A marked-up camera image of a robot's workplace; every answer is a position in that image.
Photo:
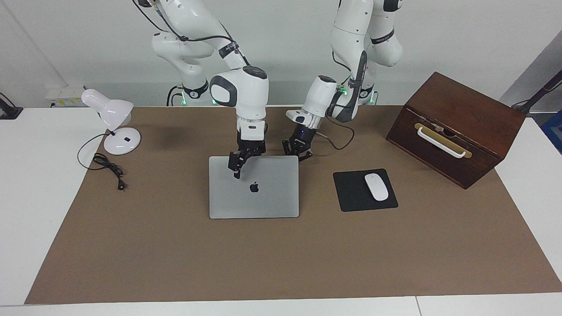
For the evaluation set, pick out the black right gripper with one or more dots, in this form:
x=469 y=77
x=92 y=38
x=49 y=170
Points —
x=252 y=142

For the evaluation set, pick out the brown table mat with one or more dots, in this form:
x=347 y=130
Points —
x=175 y=254

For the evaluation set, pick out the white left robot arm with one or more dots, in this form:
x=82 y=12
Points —
x=351 y=30

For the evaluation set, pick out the black clamp mount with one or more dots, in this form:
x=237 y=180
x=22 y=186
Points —
x=9 y=112

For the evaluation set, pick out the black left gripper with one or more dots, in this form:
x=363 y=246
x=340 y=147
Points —
x=303 y=137

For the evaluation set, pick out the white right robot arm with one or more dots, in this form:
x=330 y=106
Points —
x=239 y=94

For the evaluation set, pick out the black stand pole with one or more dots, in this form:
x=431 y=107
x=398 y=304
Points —
x=542 y=92

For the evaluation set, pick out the white desk lamp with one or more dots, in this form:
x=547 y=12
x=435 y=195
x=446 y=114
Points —
x=109 y=109

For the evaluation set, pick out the black mouse pad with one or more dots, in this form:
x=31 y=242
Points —
x=351 y=193

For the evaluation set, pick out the blue crate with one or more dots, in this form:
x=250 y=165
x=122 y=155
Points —
x=554 y=131

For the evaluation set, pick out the white power strip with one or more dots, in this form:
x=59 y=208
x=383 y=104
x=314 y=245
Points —
x=66 y=96

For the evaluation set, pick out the dark wooden box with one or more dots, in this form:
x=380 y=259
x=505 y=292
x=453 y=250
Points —
x=465 y=114

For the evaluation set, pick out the white computer mouse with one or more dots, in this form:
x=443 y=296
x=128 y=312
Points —
x=376 y=187

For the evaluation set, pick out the silver laptop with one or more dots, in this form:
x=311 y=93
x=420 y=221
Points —
x=263 y=197

